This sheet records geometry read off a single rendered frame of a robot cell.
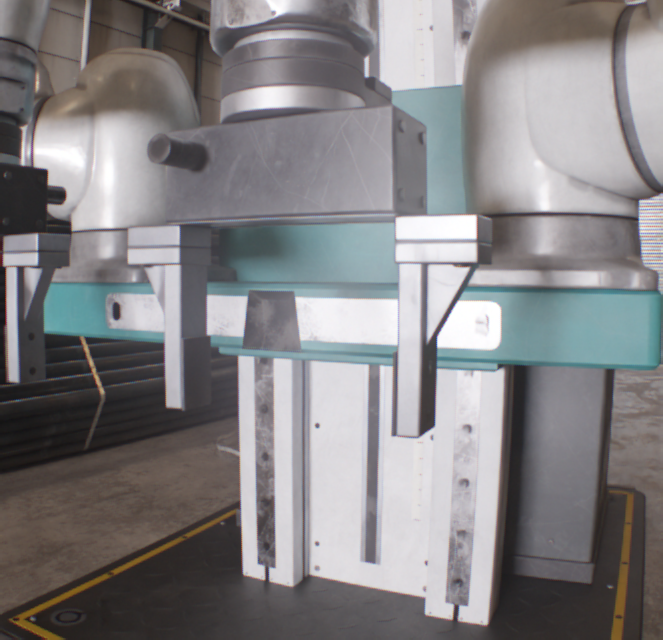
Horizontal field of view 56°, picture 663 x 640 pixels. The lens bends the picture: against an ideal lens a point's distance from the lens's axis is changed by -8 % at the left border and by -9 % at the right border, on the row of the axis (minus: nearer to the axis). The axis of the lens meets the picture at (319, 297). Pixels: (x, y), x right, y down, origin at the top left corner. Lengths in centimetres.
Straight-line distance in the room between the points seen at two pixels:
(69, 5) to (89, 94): 1175
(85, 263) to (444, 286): 51
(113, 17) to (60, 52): 149
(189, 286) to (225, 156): 8
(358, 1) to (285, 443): 62
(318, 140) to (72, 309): 50
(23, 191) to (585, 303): 42
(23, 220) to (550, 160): 39
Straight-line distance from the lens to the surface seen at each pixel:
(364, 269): 74
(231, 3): 34
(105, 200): 74
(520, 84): 55
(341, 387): 85
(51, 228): 325
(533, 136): 53
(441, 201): 71
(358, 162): 31
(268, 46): 33
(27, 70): 54
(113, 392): 267
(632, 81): 50
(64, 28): 1233
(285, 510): 88
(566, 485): 92
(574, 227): 53
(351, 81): 34
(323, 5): 33
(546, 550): 95
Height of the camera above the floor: 73
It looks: 2 degrees down
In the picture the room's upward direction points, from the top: straight up
